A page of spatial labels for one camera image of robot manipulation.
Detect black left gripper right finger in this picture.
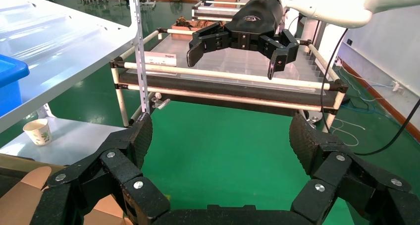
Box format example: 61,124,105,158
288,113,420,225

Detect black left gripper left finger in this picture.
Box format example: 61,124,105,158
29,112,171,225

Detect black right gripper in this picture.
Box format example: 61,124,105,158
186,0,300,80

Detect cardboard box with brown parts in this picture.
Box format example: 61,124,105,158
170,16,227,42

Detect open cardboard box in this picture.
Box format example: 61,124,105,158
0,166,135,225

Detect large blue plastic tray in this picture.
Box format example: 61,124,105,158
0,54,30,118

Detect clear acrylic sheet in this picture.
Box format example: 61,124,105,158
126,36,329,94

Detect white lower shelf board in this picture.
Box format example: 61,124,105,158
0,116,128,168

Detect black foam mat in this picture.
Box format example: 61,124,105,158
118,71,339,116

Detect background pipe rack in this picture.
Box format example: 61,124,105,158
191,0,247,23

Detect cart caster wheel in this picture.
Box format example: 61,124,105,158
300,110,324,126

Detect white paper cup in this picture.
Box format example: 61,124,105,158
23,118,53,147

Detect silver spring clamp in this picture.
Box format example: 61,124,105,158
150,92,171,110

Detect white labelled carton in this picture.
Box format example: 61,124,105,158
144,51,178,67

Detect green tablecloth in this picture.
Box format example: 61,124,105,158
131,100,420,225

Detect white pipe frame cart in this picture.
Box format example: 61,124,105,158
109,28,349,134

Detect white floor cable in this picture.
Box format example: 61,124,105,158
329,118,367,148

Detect blue floor cable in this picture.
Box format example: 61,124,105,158
339,67,394,115

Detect black hanging cable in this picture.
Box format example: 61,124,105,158
319,28,420,157

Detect perforated white shelf post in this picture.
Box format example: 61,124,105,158
127,0,152,115

